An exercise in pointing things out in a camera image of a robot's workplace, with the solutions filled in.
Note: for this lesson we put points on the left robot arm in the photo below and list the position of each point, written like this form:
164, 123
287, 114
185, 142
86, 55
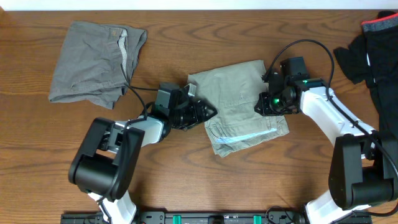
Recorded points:
106, 159

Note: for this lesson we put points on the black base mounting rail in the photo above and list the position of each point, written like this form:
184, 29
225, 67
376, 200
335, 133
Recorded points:
274, 216

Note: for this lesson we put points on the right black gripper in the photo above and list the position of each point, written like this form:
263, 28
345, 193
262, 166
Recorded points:
265, 109

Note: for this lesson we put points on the dark garment red trim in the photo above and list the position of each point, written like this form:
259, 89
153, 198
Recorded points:
372, 58

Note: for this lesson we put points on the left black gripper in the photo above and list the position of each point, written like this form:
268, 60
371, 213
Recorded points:
202, 116

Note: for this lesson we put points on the beige shorts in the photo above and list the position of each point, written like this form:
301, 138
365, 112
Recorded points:
234, 91

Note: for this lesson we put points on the grey shorts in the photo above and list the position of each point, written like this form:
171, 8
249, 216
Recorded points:
96, 63

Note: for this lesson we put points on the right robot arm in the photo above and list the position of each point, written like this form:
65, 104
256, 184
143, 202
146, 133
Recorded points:
363, 171

